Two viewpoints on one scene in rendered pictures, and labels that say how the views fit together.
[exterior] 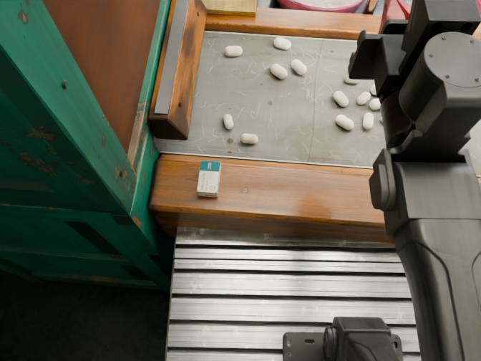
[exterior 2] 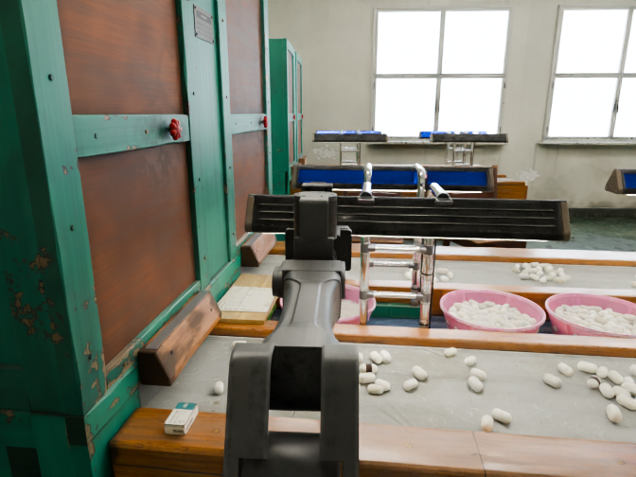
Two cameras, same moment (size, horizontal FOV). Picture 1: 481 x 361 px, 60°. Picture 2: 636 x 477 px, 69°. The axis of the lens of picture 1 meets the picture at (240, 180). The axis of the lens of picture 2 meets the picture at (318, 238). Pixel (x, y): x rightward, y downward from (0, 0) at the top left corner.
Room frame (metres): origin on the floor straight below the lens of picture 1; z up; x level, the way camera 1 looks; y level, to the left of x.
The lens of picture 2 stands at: (-0.38, -0.19, 1.27)
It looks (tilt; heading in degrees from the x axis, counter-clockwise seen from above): 15 degrees down; 2
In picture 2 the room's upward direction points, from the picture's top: straight up
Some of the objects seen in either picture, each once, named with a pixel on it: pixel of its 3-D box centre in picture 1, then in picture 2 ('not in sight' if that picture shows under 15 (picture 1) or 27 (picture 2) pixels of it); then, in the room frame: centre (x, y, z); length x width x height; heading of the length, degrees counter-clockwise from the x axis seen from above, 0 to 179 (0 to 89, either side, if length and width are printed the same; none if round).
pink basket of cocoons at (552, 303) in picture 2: not in sight; (598, 327); (0.76, -0.91, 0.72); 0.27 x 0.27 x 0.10
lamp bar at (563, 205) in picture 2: not in sight; (400, 215); (0.53, -0.33, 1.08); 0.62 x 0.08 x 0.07; 85
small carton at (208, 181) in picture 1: (209, 178); (182, 417); (0.29, 0.05, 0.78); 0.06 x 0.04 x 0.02; 175
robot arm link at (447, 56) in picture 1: (431, 131); (310, 242); (0.19, -0.17, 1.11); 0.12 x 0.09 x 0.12; 179
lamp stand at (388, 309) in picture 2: not in sight; (390, 238); (1.01, -0.38, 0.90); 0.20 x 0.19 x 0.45; 85
